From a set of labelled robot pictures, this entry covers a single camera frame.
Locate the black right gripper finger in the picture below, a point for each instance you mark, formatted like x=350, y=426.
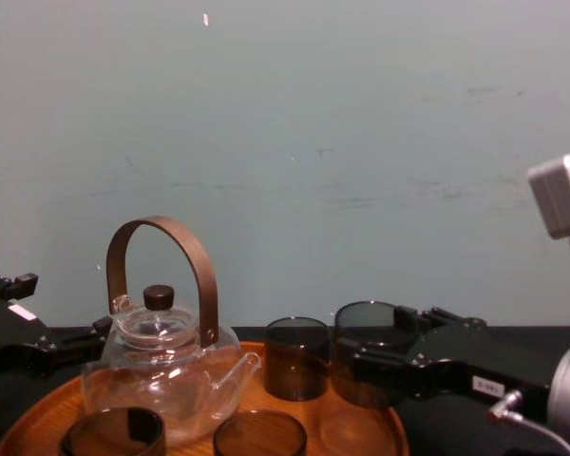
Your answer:
x=442, y=322
x=380, y=368

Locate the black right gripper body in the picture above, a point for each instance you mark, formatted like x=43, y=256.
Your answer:
x=475, y=361

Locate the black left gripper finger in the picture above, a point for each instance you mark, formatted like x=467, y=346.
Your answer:
x=71, y=346
x=10, y=286

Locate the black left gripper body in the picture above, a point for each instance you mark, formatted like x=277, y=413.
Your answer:
x=5, y=339

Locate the smoked glass cup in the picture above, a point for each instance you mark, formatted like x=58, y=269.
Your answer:
x=261, y=437
x=368, y=323
x=297, y=361
x=104, y=434

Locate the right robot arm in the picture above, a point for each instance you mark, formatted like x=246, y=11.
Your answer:
x=563, y=199

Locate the round wooden tray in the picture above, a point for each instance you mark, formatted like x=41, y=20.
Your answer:
x=351, y=427

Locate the glass teapot lid dark knob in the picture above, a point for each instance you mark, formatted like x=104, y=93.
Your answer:
x=158, y=309

